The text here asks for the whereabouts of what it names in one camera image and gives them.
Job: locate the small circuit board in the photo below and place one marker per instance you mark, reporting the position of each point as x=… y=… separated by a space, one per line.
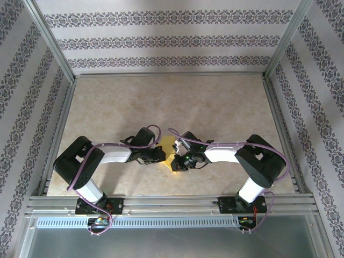
x=98 y=221
x=246 y=221

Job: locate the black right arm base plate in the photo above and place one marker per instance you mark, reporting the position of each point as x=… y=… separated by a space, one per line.
x=225 y=205

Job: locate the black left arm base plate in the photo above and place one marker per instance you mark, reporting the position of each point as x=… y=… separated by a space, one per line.
x=118 y=205

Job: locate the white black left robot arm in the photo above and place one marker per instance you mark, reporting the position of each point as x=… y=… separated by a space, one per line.
x=115 y=156

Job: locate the aluminium frame post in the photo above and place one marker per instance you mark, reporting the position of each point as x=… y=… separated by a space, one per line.
x=289 y=40
x=51 y=43

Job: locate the wide aluminium frame rail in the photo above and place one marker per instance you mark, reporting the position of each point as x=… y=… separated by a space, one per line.
x=172 y=203

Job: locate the thin aluminium frame rail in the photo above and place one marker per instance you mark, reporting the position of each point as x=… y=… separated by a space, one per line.
x=60 y=126
x=282 y=129
x=172 y=75

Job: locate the grey metal sheet panel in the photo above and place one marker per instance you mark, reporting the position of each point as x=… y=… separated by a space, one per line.
x=172 y=244

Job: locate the yellow paper sheet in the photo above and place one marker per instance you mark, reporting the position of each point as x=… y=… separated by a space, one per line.
x=168 y=141

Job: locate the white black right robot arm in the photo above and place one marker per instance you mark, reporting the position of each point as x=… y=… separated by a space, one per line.
x=220 y=155

